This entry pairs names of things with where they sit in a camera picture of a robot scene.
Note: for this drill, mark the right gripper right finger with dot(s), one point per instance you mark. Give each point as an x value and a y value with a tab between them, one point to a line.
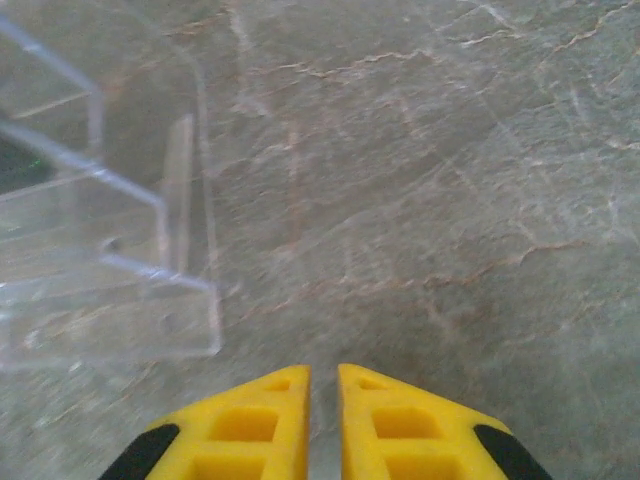
415	435

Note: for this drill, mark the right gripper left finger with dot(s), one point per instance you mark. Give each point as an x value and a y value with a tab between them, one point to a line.
235	435

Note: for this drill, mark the clear acrylic card stand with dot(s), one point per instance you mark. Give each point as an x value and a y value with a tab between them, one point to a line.
125	250

